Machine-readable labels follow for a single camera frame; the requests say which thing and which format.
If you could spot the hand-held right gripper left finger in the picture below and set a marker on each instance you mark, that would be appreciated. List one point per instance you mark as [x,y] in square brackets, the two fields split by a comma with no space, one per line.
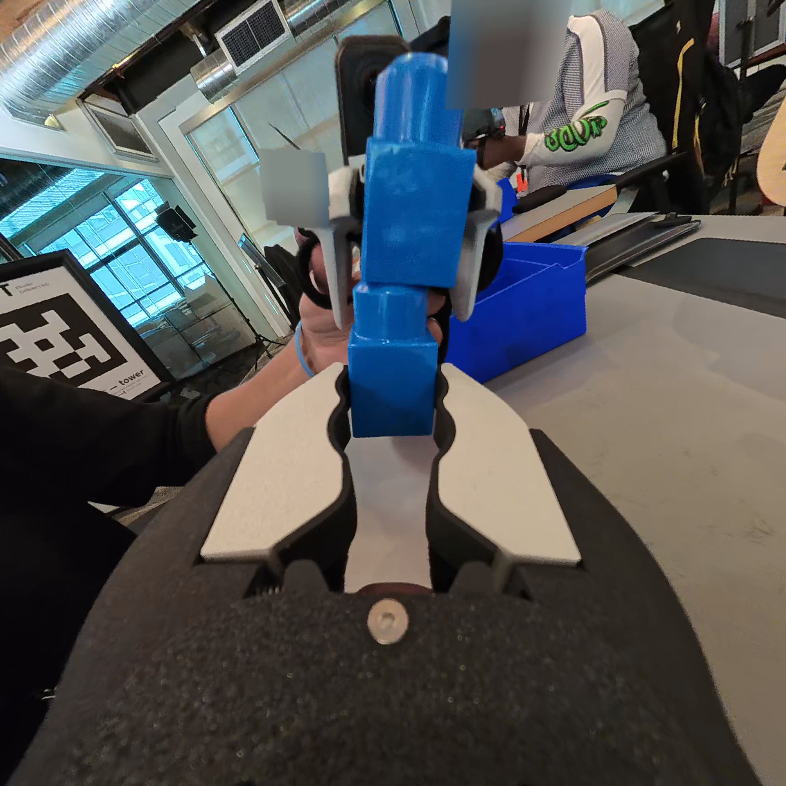
[282,485]

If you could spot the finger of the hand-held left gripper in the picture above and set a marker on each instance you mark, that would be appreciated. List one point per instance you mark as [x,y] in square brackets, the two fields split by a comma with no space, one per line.
[341,258]
[476,264]

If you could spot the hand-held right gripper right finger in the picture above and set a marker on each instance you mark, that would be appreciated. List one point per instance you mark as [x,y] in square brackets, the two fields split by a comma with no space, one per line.
[497,485]

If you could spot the blue plastic bin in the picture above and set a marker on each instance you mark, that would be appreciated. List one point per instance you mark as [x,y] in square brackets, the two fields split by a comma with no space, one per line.
[506,199]
[528,319]

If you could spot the person's left forearm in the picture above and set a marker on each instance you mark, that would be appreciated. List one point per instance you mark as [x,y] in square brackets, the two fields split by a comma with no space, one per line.
[153,430]

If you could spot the person's left hand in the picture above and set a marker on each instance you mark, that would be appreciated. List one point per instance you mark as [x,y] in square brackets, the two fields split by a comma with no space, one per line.
[322,344]

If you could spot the black hanging jacket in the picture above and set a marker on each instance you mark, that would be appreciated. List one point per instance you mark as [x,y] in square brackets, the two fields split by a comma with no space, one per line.
[282,276]

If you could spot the blue wristband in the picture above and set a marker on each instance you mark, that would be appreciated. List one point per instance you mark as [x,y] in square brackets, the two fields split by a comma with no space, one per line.
[301,353]

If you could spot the black tripod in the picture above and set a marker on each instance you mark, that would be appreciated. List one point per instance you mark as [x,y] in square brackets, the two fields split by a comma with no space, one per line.
[245,319]

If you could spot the white ceiling vent grille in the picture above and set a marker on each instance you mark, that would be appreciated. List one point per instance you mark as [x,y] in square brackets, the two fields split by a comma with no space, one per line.
[252,34]

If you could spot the white paper sheets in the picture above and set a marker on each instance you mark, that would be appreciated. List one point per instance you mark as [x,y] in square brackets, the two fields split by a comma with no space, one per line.
[589,226]

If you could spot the black folder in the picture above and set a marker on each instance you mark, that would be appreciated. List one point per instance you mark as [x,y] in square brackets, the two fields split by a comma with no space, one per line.
[638,245]

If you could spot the black mounted box device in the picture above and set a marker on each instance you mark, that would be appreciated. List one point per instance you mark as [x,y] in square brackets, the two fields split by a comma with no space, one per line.
[176,222]

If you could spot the black office chair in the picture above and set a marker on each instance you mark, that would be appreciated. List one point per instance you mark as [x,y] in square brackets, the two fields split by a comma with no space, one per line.
[651,178]

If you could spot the dark grey desk mat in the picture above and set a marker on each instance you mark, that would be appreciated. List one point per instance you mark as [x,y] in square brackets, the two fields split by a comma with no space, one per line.
[724,270]

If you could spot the black framed marker sign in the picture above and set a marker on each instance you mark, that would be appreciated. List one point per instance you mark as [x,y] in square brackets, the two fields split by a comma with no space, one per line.
[67,344]

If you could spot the person's torso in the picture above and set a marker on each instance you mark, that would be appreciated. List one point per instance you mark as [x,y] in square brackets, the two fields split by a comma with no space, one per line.
[43,583]

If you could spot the black backpack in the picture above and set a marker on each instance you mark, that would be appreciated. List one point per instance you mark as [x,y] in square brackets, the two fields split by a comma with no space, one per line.
[694,92]

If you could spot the silver ceiling duct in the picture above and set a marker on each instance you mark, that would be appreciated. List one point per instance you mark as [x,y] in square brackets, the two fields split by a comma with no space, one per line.
[61,55]

